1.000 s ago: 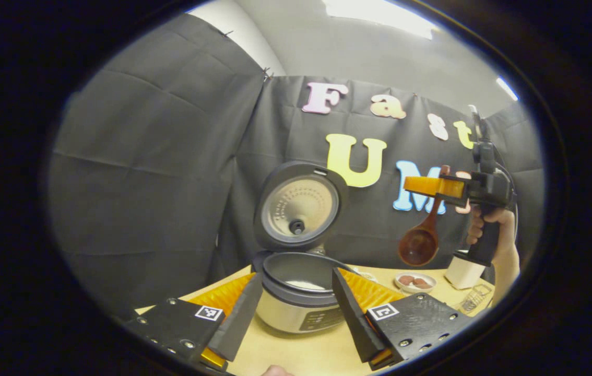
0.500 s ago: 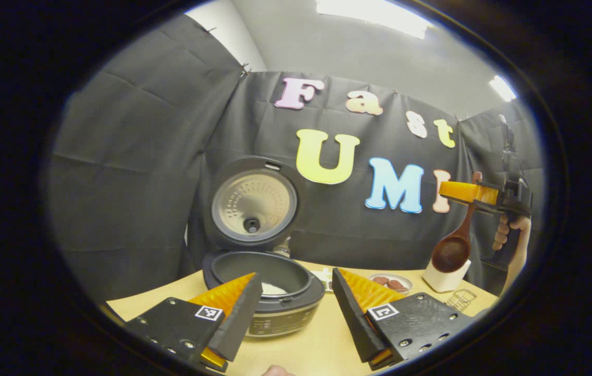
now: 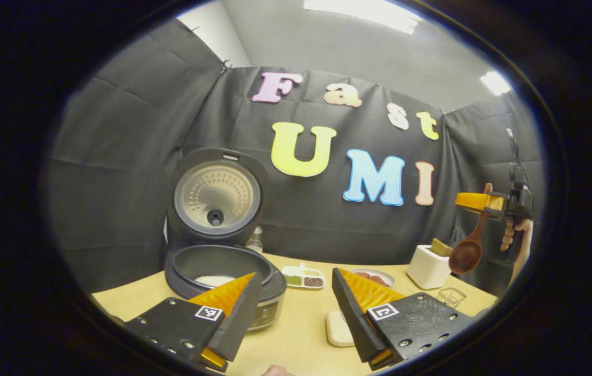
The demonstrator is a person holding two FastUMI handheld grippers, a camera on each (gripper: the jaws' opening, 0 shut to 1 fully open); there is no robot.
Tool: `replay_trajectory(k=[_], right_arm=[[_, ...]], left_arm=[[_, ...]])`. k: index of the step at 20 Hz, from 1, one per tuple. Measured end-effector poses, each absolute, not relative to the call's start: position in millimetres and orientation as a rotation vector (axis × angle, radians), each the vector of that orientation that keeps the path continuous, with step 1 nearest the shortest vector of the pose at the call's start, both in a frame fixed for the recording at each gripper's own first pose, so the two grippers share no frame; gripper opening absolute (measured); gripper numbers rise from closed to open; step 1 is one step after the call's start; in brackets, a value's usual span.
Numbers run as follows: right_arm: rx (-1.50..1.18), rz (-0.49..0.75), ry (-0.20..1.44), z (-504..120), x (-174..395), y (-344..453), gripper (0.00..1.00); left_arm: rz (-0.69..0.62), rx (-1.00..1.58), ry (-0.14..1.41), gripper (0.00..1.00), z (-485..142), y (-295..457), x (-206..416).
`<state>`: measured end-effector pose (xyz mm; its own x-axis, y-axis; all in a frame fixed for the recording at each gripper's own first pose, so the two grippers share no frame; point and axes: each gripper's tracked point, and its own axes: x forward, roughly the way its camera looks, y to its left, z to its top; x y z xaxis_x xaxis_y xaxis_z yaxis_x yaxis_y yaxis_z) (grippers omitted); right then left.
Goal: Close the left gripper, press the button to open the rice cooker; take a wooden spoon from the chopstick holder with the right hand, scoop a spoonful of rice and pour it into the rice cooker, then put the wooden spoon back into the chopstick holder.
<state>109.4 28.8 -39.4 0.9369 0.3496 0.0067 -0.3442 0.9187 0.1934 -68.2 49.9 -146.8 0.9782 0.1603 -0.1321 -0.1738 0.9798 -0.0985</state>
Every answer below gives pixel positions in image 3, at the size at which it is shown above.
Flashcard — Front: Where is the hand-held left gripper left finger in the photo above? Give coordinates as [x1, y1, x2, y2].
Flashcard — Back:
[124, 272, 264, 372]

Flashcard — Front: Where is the long ceiling light panel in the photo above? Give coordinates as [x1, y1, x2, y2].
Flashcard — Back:
[304, 0, 423, 34]

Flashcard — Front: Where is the small ceiling light panel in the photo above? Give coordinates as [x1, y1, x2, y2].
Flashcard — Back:
[480, 72, 512, 96]

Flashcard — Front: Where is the black backdrop cloth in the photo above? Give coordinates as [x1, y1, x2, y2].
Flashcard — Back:
[45, 18, 544, 296]

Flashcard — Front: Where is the white rice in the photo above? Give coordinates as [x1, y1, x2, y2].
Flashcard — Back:
[194, 275, 236, 288]

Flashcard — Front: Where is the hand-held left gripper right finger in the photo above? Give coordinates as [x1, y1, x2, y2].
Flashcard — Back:
[331, 268, 474, 371]

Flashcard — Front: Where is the brown wooden spoon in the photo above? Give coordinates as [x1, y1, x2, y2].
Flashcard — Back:
[448, 183, 493, 275]

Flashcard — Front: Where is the small glass bottle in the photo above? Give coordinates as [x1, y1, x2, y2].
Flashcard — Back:
[245, 226, 264, 254]

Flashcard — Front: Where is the cream rectangular container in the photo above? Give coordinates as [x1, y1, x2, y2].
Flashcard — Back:
[326, 311, 357, 347]

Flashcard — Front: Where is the white toaster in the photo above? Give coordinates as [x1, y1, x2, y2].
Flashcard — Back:
[407, 244, 452, 289]

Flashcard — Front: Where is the white round plate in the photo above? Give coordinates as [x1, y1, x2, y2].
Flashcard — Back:
[349, 268, 396, 288]

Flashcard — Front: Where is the white divided bean dish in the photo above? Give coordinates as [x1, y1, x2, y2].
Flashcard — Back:
[281, 263, 326, 289]

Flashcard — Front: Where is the black silver rice cooker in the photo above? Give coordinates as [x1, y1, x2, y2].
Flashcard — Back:
[164, 148, 287, 331]

